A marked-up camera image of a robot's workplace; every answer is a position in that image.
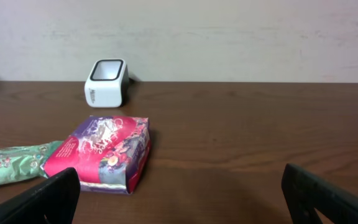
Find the green snack packet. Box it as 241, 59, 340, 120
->
0, 141, 62, 185

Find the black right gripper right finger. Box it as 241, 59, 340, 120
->
281, 164, 358, 223

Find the purple pink snack packet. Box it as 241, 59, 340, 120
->
41, 116, 151, 195

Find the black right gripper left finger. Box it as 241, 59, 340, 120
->
0, 167, 80, 224

